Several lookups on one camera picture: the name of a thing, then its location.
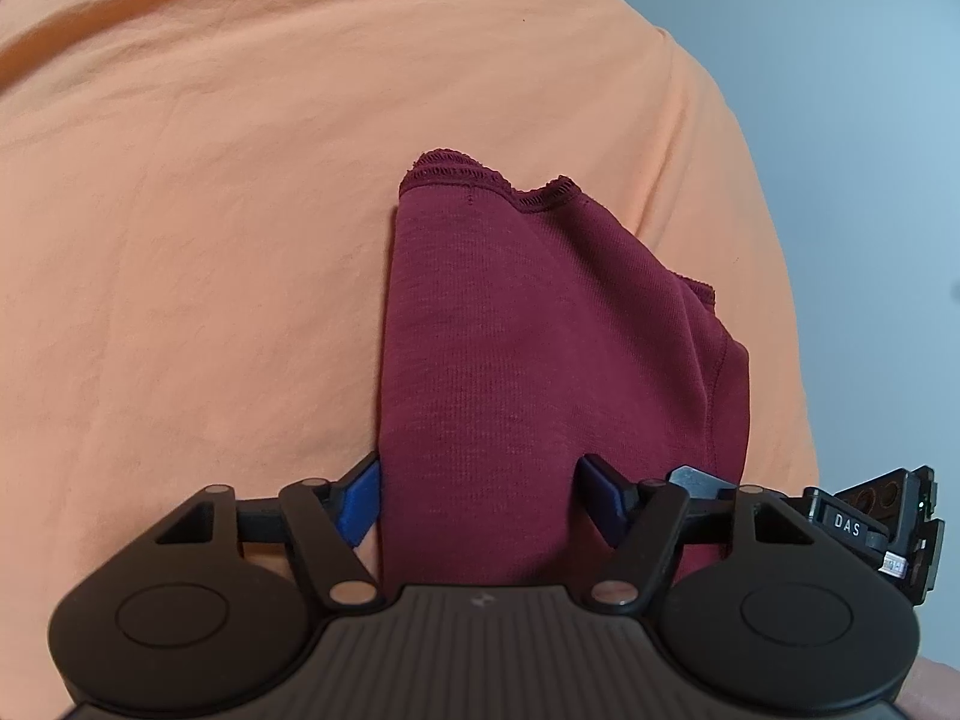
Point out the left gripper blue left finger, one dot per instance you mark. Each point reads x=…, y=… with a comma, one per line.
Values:
x=325, y=521

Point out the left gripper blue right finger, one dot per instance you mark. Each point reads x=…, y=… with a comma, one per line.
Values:
x=641, y=523

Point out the maroon long sleeve shirt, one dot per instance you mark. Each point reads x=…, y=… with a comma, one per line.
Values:
x=525, y=330

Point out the person's right hand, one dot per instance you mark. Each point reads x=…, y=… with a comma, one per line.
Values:
x=931, y=691

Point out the orange bed duvet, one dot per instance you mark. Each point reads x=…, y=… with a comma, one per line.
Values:
x=197, y=200

